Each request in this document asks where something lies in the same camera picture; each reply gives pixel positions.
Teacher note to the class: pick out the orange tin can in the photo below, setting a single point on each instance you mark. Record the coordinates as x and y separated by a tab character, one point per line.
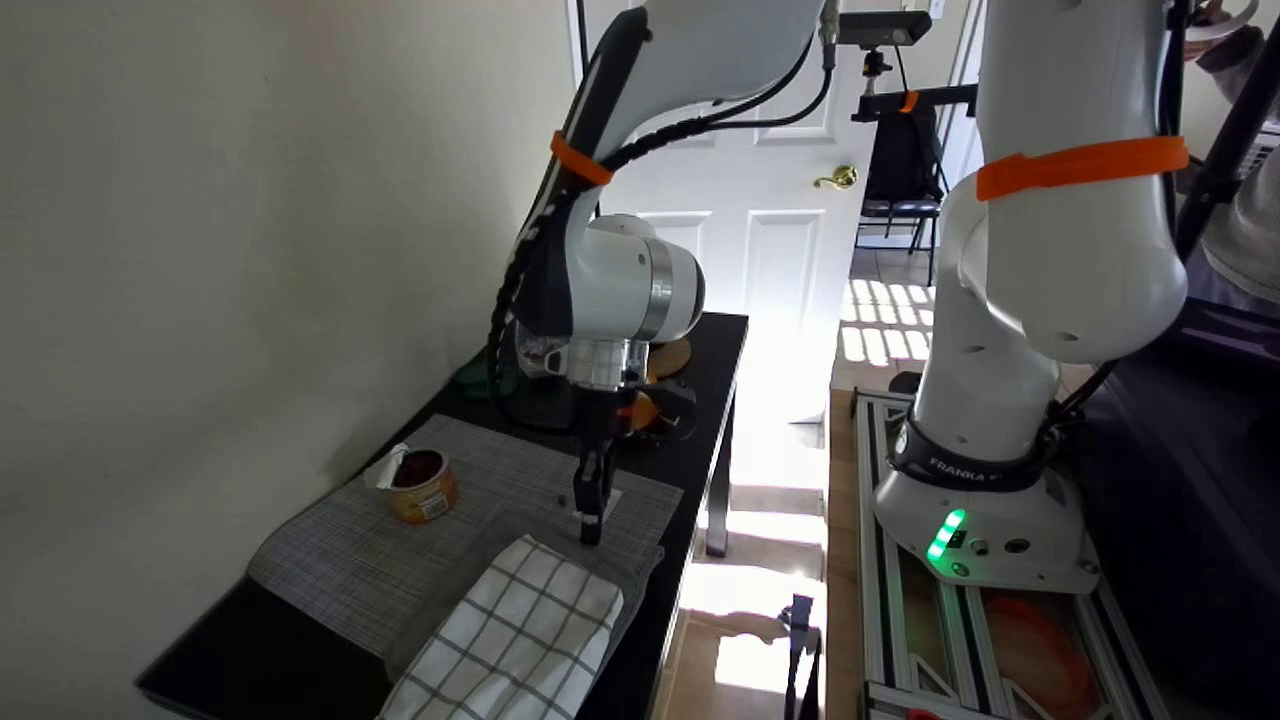
426	490

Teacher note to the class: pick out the green round lid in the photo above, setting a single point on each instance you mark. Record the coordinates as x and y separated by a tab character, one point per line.
483	382

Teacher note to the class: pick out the white checked towel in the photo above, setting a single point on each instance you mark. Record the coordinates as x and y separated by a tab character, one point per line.
512	641

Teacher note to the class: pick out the black blue clamp stand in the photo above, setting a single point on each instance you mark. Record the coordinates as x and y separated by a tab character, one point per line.
800	641

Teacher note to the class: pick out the white panel door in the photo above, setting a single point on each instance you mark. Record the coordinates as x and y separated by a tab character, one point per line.
787	255

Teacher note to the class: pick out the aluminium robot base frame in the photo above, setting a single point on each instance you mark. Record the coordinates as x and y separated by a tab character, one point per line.
904	624

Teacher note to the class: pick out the black table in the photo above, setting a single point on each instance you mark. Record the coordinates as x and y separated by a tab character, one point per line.
267	665

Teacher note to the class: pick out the black folding chair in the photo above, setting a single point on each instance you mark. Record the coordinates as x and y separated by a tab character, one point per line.
904	174

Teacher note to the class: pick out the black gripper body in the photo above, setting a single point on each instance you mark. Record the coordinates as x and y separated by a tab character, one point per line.
604	423

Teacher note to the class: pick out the grey woven placemat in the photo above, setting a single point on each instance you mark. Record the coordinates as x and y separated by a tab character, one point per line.
362	563

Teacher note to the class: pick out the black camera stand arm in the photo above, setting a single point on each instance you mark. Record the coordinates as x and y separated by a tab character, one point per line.
915	101

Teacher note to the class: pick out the brass door knob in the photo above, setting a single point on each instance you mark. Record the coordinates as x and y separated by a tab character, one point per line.
836	177

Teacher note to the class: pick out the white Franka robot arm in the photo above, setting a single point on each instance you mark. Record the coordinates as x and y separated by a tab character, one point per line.
1065	267

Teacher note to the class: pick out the black stereo camera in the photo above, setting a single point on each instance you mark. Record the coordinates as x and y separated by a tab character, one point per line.
872	28

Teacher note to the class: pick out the round cork coaster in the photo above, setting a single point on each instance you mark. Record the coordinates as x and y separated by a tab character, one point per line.
674	357

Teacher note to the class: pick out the dark upholstered furniture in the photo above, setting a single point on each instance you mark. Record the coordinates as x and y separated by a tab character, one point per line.
1184	533

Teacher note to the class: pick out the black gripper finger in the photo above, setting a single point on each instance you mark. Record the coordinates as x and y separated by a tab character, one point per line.
609	487
585	502

